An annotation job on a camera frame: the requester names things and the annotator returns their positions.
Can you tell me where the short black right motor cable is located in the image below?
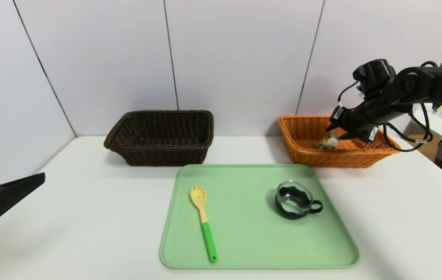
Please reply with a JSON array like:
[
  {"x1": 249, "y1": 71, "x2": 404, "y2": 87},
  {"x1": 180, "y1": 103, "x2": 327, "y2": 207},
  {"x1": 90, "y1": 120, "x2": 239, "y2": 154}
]
[{"x1": 338, "y1": 80, "x2": 361, "y2": 109}]

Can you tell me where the light green plastic tray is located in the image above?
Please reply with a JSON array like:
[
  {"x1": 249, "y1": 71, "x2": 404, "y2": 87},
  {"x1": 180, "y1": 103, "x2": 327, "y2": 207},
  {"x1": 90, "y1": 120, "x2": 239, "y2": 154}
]
[{"x1": 160, "y1": 164, "x2": 360, "y2": 269}]

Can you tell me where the orange wicker basket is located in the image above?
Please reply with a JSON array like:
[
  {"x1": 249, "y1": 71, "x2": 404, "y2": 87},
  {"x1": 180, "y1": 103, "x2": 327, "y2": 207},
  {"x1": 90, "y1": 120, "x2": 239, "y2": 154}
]
[{"x1": 278, "y1": 115, "x2": 400, "y2": 168}]

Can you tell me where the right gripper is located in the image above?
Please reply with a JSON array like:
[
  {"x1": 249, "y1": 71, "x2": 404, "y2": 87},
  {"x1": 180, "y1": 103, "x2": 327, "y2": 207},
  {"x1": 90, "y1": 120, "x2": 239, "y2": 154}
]
[{"x1": 325, "y1": 100, "x2": 384, "y2": 143}]

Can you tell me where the dark brown wicker basket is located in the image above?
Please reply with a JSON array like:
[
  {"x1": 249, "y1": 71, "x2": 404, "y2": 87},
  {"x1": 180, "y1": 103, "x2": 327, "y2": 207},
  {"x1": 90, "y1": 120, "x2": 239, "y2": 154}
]
[{"x1": 104, "y1": 111, "x2": 214, "y2": 167}]

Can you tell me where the yellow pasta spoon green handle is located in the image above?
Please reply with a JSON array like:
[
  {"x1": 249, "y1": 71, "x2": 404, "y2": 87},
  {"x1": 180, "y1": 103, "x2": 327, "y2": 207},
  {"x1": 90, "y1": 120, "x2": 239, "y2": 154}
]
[{"x1": 189, "y1": 185, "x2": 218, "y2": 262}]

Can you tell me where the chocolate cookie pack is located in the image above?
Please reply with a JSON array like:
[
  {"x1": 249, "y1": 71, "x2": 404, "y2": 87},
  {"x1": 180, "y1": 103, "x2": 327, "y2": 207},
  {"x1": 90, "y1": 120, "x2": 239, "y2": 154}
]
[{"x1": 317, "y1": 130, "x2": 340, "y2": 150}]

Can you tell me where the glass cup black handle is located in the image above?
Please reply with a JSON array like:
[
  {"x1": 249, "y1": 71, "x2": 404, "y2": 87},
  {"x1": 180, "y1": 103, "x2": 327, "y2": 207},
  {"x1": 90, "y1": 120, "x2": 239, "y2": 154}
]
[{"x1": 275, "y1": 180, "x2": 323, "y2": 220}]

